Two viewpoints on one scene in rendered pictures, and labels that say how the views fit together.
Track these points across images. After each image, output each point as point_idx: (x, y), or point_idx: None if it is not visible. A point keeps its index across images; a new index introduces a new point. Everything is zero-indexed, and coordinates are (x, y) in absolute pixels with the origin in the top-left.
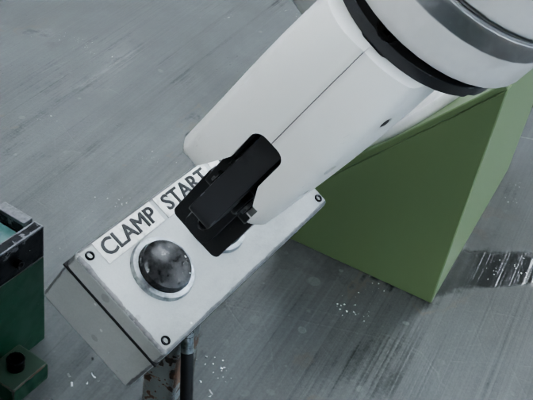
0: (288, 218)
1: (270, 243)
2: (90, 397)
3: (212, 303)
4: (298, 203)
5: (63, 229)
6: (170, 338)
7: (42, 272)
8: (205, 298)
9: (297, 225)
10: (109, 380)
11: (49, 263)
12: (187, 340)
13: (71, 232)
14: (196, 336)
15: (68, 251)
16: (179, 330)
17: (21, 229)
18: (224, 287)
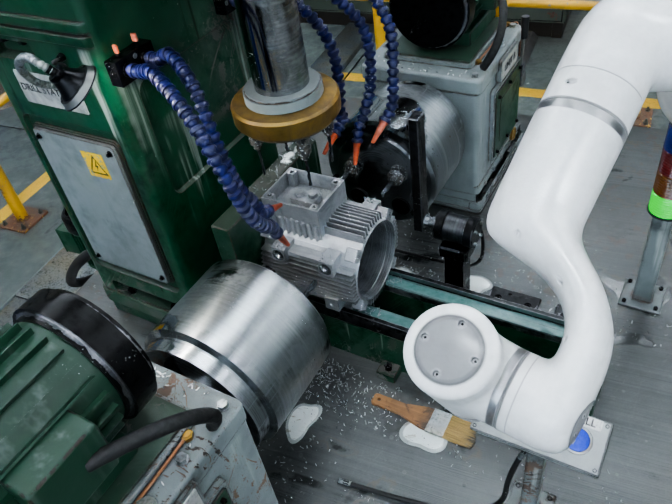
0: (569, 458)
1: (548, 453)
2: (560, 467)
3: (501, 437)
4: (582, 461)
5: (667, 423)
6: (476, 426)
7: (590, 411)
8: (501, 433)
9: (569, 463)
10: (574, 473)
11: (637, 424)
12: (520, 453)
13: (667, 428)
14: (539, 464)
15: (652, 430)
16: (481, 428)
17: None
18: (512, 440)
